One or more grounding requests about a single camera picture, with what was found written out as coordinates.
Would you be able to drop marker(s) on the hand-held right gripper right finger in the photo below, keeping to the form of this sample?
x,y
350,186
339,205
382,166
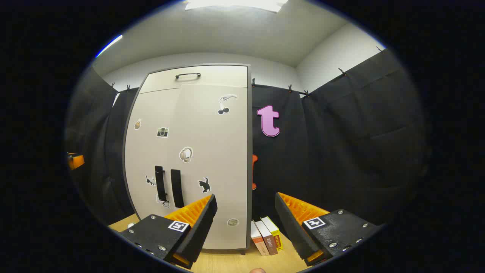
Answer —
x,y
290,223

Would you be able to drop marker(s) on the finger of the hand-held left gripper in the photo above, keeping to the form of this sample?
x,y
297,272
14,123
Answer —
x,y
76,161

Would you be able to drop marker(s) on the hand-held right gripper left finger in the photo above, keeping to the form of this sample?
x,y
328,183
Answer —
x,y
202,223

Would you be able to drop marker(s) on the beige cabinet door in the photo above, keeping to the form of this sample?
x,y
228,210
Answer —
x,y
216,151
146,151

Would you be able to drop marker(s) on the beige double-door shoe cabinet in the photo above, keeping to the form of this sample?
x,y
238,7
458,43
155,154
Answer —
x,y
250,151

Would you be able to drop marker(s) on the beige cabinet top panel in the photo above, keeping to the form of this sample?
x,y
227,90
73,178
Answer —
x,y
219,76

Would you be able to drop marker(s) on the yellow book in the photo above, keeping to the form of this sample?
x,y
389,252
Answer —
x,y
276,232

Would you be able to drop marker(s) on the brown book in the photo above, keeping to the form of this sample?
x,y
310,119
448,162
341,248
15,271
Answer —
x,y
267,237

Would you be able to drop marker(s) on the white and orange book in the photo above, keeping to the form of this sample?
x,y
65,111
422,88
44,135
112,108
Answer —
x,y
258,240

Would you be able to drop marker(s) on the black backdrop cloth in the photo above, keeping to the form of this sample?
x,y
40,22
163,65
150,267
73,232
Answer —
x,y
341,151

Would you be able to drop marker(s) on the narrow ceiling light strip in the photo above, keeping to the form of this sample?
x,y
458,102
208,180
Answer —
x,y
110,45

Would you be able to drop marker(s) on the rectangular ceiling light panel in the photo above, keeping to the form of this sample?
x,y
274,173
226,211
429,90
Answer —
x,y
235,4

